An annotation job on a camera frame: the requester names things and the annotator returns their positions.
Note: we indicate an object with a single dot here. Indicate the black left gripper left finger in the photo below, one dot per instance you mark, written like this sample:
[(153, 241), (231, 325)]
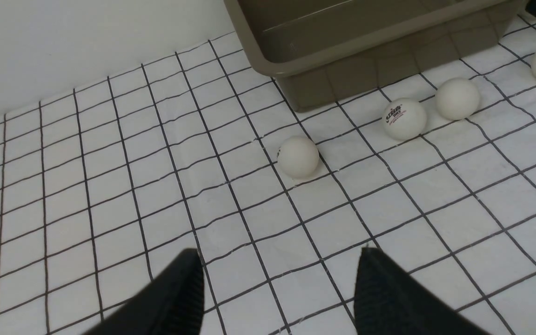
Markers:
[(172, 304)]

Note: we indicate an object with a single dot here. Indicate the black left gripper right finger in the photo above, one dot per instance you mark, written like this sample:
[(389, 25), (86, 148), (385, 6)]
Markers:
[(388, 301)]

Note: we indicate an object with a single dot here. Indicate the white ping-pong ball red logo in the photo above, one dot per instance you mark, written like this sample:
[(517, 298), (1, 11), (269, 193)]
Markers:
[(404, 119)]

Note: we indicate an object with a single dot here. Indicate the white black-grid tablecloth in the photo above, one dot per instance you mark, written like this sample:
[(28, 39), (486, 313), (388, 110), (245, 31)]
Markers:
[(103, 186)]

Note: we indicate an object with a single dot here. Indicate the olive plastic bin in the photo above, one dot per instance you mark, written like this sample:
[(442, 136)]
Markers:
[(321, 51)]

